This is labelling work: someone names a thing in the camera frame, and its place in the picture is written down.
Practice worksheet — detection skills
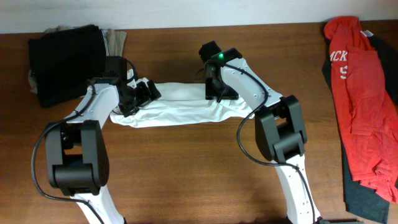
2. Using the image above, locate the folded beige garment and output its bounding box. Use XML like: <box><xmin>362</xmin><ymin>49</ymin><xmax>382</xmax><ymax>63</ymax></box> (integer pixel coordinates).
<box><xmin>28</xmin><ymin>29</ymin><xmax>127</xmax><ymax>94</ymax></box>

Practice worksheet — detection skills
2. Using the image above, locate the red t-shirt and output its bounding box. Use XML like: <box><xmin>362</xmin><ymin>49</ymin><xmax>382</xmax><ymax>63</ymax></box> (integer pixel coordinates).
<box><xmin>323</xmin><ymin>16</ymin><xmax>397</xmax><ymax>203</ymax></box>

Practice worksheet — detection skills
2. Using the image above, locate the folded black garment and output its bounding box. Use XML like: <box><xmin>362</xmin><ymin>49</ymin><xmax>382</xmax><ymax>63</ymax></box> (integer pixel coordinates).
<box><xmin>28</xmin><ymin>25</ymin><xmax>106</xmax><ymax>108</ymax></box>

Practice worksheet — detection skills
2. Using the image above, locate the white t-shirt with robot print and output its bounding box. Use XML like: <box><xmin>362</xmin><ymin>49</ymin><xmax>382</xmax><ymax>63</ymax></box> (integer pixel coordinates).
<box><xmin>110</xmin><ymin>82</ymin><xmax>252</xmax><ymax>128</ymax></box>

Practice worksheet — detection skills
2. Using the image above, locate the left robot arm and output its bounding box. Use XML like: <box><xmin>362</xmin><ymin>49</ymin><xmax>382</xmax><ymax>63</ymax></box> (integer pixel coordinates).
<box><xmin>40</xmin><ymin>56</ymin><xmax>161</xmax><ymax>223</ymax></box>

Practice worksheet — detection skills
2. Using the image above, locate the dark grey garment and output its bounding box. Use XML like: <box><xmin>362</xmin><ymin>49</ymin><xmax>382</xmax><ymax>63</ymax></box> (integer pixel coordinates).
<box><xmin>341</xmin><ymin>35</ymin><xmax>397</xmax><ymax>223</ymax></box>

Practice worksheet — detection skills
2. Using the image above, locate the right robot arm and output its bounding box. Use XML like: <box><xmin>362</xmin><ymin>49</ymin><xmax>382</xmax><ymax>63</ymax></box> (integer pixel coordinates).
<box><xmin>198</xmin><ymin>41</ymin><xmax>321</xmax><ymax>223</ymax></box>

